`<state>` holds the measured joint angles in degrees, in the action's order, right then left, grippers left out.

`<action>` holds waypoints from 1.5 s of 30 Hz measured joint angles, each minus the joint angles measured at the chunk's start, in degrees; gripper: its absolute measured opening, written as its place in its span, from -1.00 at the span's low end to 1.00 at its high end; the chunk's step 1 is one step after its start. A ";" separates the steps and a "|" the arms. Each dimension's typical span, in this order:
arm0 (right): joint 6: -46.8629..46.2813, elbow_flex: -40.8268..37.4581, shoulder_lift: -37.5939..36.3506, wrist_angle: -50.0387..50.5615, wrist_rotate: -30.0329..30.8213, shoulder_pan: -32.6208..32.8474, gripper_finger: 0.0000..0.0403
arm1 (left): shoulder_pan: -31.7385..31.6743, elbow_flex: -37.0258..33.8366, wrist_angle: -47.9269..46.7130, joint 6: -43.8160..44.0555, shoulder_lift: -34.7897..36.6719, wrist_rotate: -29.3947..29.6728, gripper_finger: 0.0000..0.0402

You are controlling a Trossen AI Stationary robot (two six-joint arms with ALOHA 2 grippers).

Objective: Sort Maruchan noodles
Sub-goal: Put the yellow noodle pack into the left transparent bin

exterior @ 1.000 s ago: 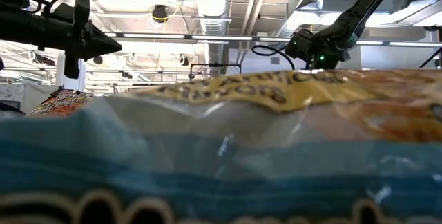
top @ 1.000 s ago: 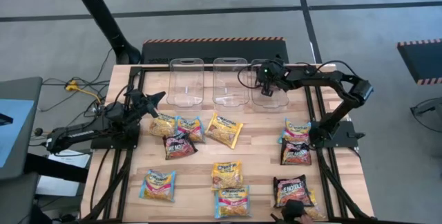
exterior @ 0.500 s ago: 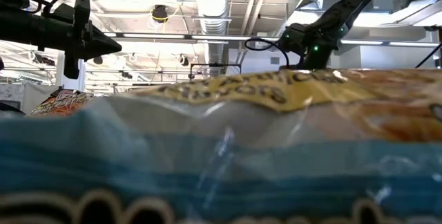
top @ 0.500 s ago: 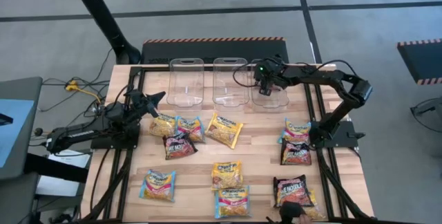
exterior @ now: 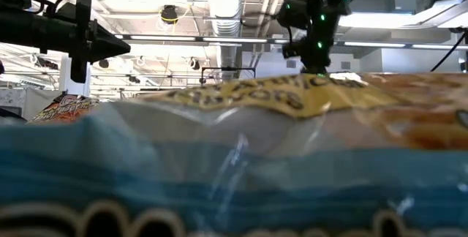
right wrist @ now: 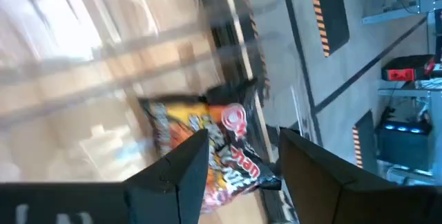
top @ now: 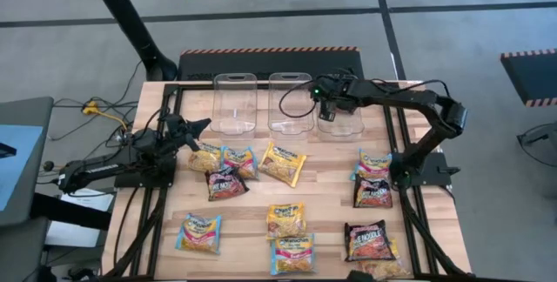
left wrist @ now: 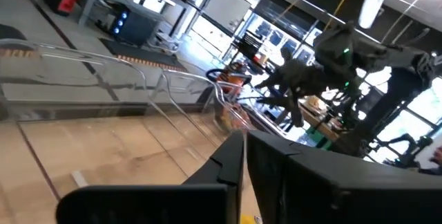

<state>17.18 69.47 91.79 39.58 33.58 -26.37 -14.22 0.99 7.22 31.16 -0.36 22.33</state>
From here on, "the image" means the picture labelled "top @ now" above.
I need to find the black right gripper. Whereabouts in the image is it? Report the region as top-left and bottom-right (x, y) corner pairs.
(311, 75), (349, 123)

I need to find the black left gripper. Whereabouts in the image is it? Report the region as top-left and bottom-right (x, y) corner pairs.
(158, 114), (213, 152)

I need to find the yellow Maruchan ramen pack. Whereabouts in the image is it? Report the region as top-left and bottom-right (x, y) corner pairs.
(258, 141), (308, 189)
(265, 202), (307, 240)
(187, 141), (224, 173)
(356, 238), (413, 281)

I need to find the blue Maruchan ramen pack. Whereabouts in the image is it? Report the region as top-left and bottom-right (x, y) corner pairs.
(269, 232), (316, 277)
(220, 144), (260, 182)
(174, 211), (223, 256)
(350, 148), (393, 183)

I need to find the clear plastic bin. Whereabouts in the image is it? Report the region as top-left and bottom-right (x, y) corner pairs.
(211, 71), (258, 139)
(267, 71), (315, 139)
(316, 72), (366, 142)

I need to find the black hazard-striped floor mat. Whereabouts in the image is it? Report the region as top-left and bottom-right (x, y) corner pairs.
(500, 48), (557, 108)
(178, 46), (365, 82)

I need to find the white paper sheet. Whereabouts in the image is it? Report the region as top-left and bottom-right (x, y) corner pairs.
(44, 220), (102, 248)
(60, 188), (115, 212)

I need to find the black bar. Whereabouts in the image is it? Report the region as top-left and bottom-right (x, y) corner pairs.
(29, 191), (112, 232)

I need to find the grey side table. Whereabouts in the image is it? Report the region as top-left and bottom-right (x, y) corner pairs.
(0, 96), (56, 229)

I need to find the blue sheet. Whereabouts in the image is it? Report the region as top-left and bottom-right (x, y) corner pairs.
(0, 124), (44, 212)

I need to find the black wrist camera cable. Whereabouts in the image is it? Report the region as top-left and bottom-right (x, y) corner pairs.
(278, 78), (319, 120)

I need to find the black aluminium table frame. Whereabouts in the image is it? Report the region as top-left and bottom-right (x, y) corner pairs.
(102, 80), (473, 282)

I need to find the black floor cable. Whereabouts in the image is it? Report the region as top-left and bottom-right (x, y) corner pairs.
(45, 58), (147, 144)

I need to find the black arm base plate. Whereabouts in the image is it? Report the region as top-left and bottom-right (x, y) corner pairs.
(388, 151), (461, 188)
(113, 155), (178, 190)

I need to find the yellow extension cord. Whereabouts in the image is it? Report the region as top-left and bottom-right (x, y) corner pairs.
(81, 100), (131, 131)

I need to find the black camera stand pole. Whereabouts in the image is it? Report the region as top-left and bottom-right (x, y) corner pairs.
(82, 0), (178, 82)

